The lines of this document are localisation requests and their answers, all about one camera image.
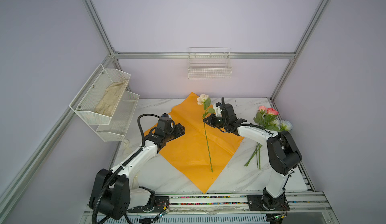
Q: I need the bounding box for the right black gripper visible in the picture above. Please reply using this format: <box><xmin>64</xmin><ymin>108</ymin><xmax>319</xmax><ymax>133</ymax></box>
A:
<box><xmin>202</xmin><ymin>114</ymin><xmax>228</xmax><ymax>128</ymax></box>

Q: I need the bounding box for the cream fake rose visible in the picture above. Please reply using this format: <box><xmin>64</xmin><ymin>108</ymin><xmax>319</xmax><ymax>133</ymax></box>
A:
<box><xmin>196</xmin><ymin>93</ymin><xmax>216</xmax><ymax>173</ymax></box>

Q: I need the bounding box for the orange wrapping paper sheet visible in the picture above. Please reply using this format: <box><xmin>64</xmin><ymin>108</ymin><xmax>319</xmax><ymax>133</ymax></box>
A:
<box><xmin>138</xmin><ymin>93</ymin><xmax>243</xmax><ymax>194</ymax></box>

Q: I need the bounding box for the pink fake rose spray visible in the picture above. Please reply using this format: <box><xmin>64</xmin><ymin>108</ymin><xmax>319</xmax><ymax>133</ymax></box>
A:
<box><xmin>244</xmin><ymin>106</ymin><xmax>280</xmax><ymax>170</ymax></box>

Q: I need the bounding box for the white fake rose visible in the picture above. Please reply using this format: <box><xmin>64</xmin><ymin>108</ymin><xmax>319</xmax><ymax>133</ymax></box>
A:
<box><xmin>279</xmin><ymin>120</ymin><xmax>293</xmax><ymax>131</ymax></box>

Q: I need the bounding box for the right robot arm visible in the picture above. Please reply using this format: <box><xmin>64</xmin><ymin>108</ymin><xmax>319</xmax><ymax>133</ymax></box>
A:
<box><xmin>203</xmin><ymin>102</ymin><xmax>302</xmax><ymax>211</ymax></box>

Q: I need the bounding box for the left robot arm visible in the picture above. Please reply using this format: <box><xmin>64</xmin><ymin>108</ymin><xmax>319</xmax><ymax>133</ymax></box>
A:
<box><xmin>89</xmin><ymin>113</ymin><xmax>185</xmax><ymax>224</ymax></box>

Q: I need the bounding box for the lower white mesh shelf basket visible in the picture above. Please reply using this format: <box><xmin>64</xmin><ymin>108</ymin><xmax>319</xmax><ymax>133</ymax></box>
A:
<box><xmin>96</xmin><ymin>91</ymin><xmax>139</xmax><ymax>142</ymax></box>

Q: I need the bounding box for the white mesh shelf basket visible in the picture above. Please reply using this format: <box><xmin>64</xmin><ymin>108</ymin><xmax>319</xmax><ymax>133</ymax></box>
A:
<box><xmin>69</xmin><ymin>67</ymin><xmax>131</xmax><ymax>125</ymax></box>
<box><xmin>96</xmin><ymin>91</ymin><xmax>139</xmax><ymax>142</ymax></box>

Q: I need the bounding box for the beige cloth in basket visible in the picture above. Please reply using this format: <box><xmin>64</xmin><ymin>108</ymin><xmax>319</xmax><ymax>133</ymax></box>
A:
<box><xmin>94</xmin><ymin>80</ymin><xmax>128</xmax><ymax>117</ymax></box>

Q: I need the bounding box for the upper white mesh shelf basket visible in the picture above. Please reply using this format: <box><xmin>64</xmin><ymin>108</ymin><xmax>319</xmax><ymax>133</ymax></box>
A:
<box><xmin>69</xmin><ymin>67</ymin><xmax>131</xmax><ymax>125</ymax></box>

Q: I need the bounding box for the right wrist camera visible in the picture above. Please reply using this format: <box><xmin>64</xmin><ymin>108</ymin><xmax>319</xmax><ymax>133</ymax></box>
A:
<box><xmin>213</xmin><ymin>102</ymin><xmax>223</xmax><ymax>117</ymax></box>

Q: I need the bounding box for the black corrugated cable left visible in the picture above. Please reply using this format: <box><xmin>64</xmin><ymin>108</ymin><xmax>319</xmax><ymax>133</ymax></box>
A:
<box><xmin>91</xmin><ymin>113</ymin><xmax>161</xmax><ymax>224</ymax></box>

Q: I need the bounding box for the white wire wall basket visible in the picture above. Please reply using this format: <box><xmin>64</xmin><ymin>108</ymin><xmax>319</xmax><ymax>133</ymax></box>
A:
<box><xmin>188</xmin><ymin>47</ymin><xmax>233</xmax><ymax>80</ymax></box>

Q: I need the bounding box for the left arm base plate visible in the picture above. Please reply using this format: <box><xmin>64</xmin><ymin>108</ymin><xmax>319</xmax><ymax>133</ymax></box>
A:
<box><xmin>127</xmin><ymin>196</ymin><xmax>170</xmax><ymax>213</ymax></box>

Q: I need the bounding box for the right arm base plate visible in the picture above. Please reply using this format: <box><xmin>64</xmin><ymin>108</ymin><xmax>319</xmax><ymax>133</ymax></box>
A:
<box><xmin>247</xmin><ymin>194</ymin><xmax>289</xmax><ymax>212</ymax></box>

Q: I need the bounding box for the aluminium rail front frame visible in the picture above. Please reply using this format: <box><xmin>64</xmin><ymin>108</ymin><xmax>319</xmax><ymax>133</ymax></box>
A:
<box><xmin>97</xmin><ymin>191</ymin><xmax>339</xmax><ymax>224</ymax></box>

